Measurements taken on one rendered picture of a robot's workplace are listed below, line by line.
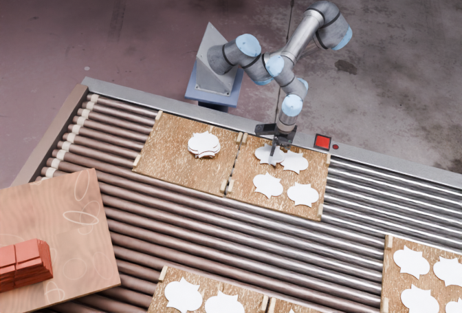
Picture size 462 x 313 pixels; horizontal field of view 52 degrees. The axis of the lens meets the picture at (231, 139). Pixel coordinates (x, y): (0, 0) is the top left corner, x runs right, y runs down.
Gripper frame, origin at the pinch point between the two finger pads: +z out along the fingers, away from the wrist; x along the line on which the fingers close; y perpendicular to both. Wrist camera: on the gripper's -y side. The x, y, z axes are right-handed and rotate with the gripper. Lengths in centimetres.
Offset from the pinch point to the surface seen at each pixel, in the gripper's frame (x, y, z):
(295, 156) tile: 2.5, 11.4, 2.5
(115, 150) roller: -16, -67, 9
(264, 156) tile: -2.0, -2.2, 2.5
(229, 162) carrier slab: -8.5, -16.4, 4.7
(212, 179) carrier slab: -19.8, -21.5, 4.9
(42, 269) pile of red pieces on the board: -81, -65, -12
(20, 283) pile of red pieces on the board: -86, -71, -7
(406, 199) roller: -3, 64, 3
